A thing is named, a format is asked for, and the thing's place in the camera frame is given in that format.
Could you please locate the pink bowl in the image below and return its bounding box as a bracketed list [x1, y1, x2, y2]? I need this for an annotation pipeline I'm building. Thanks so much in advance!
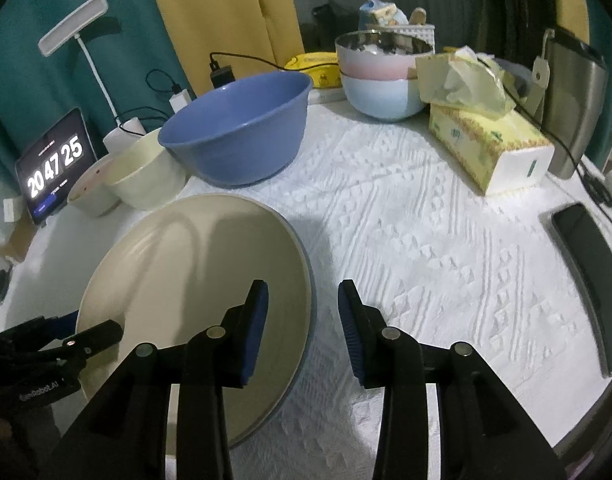
[334, 31, 435, 82]

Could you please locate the yellow tissue box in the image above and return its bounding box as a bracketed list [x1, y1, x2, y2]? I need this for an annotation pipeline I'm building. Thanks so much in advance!
[414, 45, 556, 196]

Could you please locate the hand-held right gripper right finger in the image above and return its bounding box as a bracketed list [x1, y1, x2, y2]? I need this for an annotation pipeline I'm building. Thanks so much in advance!
[337, 279, 569, 480]

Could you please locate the steel thermos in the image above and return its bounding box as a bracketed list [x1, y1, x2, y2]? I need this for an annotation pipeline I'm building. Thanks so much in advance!
[532, 27, 612, 180]

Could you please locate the white desk lamp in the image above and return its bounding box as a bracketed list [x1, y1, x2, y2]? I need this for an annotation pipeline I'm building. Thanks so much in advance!
[38, 0, 148, 157]

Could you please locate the white container with items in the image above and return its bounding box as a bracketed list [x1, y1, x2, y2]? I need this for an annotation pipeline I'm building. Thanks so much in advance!
[358, 0, 437, 54]

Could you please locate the black lamp cable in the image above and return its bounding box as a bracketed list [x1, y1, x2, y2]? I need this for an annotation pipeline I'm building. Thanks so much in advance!
[114, 106, 167, 137]

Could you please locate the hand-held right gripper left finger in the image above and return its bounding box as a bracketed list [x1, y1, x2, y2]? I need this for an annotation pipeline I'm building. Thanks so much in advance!
[50, 279, 271, 480]

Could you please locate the black charger cable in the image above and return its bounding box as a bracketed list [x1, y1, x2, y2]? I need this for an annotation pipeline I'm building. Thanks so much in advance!
[208, 51, 293, 74]
[145, 67, 187, 97]

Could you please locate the cardboard box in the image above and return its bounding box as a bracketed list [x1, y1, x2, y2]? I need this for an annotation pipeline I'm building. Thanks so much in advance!
[0, 209, 43, 264]

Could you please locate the yellow package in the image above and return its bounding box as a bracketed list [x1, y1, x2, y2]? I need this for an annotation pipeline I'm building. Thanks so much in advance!
[284, 52, 343, 90]

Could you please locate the cream bowl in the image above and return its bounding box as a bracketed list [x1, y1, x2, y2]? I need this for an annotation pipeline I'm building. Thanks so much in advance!
[104, 127, 187, 211]

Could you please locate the black charger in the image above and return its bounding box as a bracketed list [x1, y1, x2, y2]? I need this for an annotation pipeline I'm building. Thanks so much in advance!
[209, 64, 237, 89]

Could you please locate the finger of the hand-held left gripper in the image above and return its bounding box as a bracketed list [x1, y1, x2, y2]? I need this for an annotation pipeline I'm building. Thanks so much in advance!
[0, 310, 80, 354]
[58, 319, 125, 362]

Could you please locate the tablet with clock display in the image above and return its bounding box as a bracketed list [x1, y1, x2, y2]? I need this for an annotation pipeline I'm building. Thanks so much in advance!
[14, 107, 100, 226]

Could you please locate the white tablecloth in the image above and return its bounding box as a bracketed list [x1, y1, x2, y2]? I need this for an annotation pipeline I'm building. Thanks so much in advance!
[0, 94, 612, 480]

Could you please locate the white bowl with red pattern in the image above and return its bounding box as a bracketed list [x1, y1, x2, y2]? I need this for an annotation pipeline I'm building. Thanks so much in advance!
[66, 152, 122, 219]

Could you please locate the metal bowl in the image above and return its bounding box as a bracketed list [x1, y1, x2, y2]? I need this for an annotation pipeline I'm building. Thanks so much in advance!
[338, 31, 433, 57]

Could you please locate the large deep blue bowl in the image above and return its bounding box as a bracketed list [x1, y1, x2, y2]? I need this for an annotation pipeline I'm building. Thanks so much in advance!
[157, 70, 315, 189]

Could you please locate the teal curtain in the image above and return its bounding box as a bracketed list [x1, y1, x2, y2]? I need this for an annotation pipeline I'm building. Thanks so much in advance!
[0, 0, 197, 197]

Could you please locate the black smartphone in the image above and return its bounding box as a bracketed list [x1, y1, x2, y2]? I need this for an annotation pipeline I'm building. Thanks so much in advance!
[550, 202, 612, 379]

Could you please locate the beige plate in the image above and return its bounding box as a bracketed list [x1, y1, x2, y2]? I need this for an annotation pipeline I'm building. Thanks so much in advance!
[74, 193, 312, 449]

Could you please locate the white charger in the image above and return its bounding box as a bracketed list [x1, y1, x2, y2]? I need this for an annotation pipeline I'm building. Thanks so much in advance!
[168, 87, 195, 114]

